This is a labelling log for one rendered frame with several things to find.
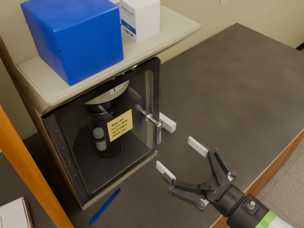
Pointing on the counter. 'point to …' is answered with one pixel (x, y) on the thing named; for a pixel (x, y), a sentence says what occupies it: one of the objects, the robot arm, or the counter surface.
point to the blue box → (75, 35)
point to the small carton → (140, 18)
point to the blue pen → (104, 206)
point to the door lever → (155, 128)
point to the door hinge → (58, 152)
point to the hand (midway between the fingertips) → (177, 154)
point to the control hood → (146, 43)
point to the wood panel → (30, 172)
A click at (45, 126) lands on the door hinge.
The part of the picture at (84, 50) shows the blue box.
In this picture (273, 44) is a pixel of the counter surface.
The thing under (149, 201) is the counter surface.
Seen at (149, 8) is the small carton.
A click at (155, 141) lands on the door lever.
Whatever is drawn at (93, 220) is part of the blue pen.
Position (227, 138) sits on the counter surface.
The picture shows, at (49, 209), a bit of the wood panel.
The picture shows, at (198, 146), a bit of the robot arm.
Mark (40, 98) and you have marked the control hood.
